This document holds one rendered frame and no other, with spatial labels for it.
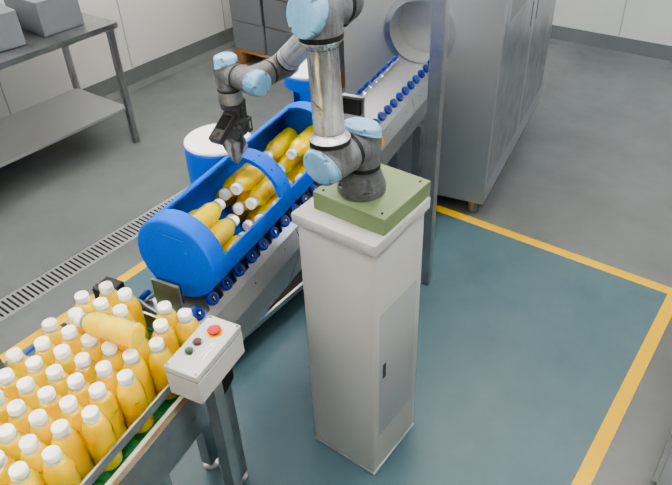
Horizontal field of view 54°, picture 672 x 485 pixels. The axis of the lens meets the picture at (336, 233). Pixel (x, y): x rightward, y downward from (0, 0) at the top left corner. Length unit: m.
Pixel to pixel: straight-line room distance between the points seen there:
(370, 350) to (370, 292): 0.26
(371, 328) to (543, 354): 1.31
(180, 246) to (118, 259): 2.02
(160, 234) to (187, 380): 0.50
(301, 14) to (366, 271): 0.78
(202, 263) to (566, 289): 2.21
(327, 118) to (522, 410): 1.72
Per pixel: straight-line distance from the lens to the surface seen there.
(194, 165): 2.74
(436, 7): 2.82
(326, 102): 1.75
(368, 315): 2.11
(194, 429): 1.98
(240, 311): 2.17
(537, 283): 3.64
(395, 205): 1.97
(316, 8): 1.64
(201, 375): 1.67
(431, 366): 3.13
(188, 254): 1.97
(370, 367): 2.28
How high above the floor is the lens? 2.31
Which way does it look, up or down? 36 degrees down
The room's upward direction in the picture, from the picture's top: 2 degrees counter-clockwise
